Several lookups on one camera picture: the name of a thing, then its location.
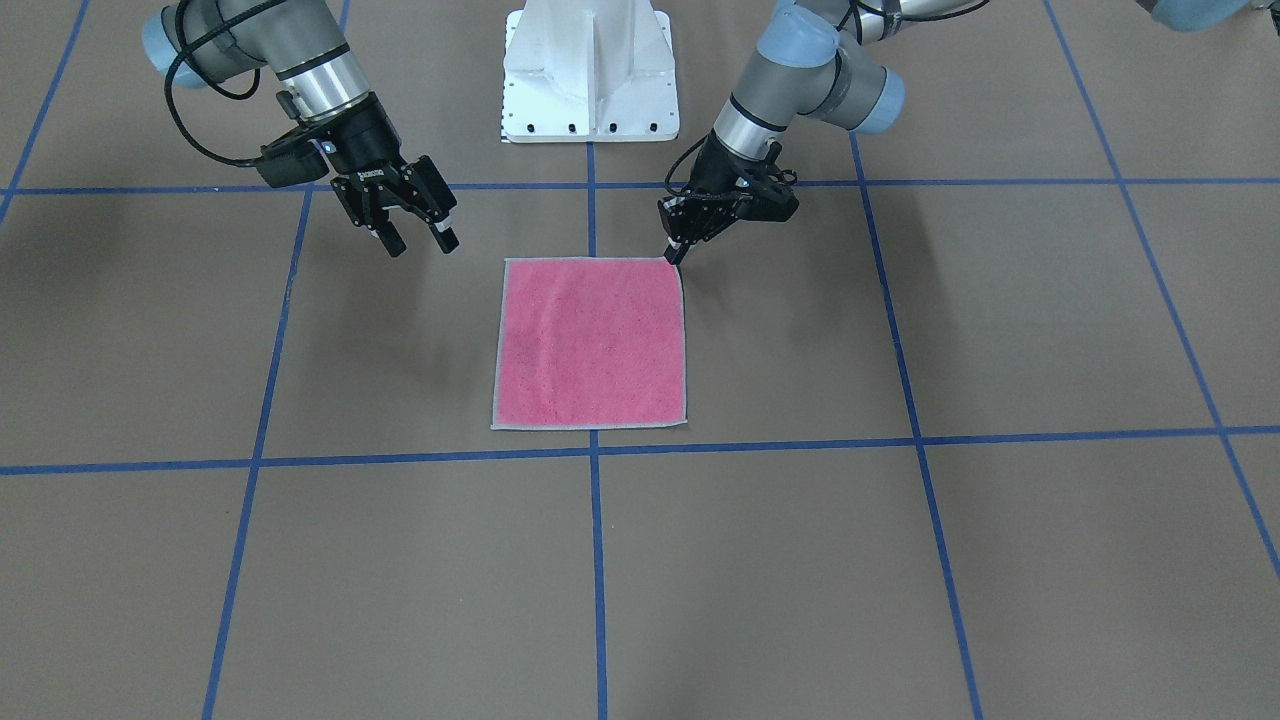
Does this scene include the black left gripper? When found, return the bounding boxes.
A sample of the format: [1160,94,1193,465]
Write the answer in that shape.
[658,135,782,266]

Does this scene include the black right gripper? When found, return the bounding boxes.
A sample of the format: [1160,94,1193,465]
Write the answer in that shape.
[319,94,460,258]

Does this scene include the pink towel with grey edge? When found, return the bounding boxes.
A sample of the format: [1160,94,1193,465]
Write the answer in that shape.
[492,258,689,430]

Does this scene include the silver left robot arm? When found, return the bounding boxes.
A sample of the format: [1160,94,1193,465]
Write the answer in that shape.
[658,1,1277,265]

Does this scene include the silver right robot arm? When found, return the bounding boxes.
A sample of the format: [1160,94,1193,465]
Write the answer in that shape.
[141,1,460,256]

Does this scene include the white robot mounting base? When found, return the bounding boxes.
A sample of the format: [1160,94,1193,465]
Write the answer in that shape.
[500,1,681,143]

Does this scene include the brown paper table cover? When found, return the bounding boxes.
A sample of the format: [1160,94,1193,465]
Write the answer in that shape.
[1,1,1279,719]

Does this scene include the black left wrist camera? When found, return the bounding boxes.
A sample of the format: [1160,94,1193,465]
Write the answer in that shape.
[733,168,799,223]

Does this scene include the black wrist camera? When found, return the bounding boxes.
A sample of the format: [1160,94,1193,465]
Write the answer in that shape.
[733,168,799,223]
[253,126,330,188]

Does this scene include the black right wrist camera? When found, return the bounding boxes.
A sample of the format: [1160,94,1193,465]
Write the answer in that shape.
[253,126,330,188]

